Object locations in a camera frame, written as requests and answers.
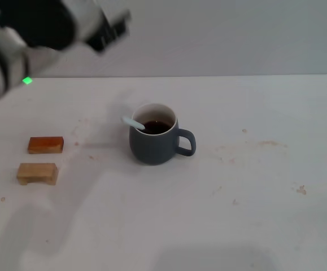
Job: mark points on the light wooden block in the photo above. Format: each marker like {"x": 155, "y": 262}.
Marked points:
{"x": 37, "y": 172}

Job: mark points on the reddish brown wooden block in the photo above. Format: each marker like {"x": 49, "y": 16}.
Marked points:
{"x": 46, "y": 144}

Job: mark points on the dark grey ceramic cup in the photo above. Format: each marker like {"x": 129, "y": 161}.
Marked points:
{"x": 152, "y": 146}

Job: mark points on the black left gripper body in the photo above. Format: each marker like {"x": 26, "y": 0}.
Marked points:
{"x": 109, "y": 36}

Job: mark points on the grey left wrist camera housing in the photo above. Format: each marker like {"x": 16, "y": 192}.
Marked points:
{"x": 44, "y": 25}

